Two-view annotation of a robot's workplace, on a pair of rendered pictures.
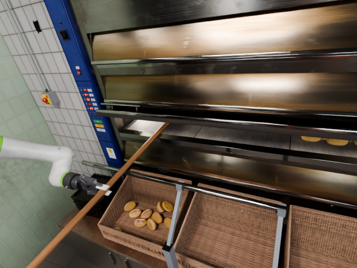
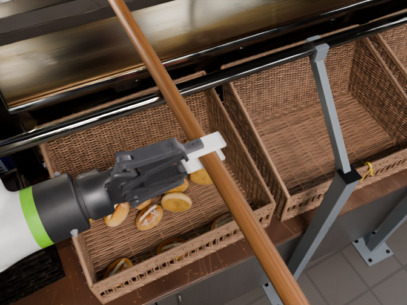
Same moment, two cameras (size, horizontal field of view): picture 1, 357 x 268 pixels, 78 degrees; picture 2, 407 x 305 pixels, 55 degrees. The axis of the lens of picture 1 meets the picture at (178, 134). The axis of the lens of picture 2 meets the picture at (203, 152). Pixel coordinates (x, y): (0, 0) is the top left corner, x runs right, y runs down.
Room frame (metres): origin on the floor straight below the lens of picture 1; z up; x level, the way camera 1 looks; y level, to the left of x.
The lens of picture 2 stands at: (0.66, 0.74, 1.72)
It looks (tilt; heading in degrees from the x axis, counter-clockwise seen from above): 55 degrees down; 305
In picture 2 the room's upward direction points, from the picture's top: straight up
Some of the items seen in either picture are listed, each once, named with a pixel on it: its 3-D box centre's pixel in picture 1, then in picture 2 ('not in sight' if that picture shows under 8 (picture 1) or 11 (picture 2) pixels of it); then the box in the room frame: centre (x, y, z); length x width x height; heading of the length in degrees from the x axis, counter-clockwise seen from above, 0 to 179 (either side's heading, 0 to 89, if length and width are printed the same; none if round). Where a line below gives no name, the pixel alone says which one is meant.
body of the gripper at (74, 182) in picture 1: (82, 183); (112, 187); (0.95, 0.57, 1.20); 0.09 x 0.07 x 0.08; 61
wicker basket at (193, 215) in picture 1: (228, 234); (321, 116); (0.83, -0.20, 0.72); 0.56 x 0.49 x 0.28; 59
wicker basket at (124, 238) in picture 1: (147, 209); (156, 178); (1.13, 0.31, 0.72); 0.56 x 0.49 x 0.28; 61
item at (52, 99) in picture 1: (49, 98); not in sight; (1.79, 0.99, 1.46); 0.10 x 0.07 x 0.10; 59
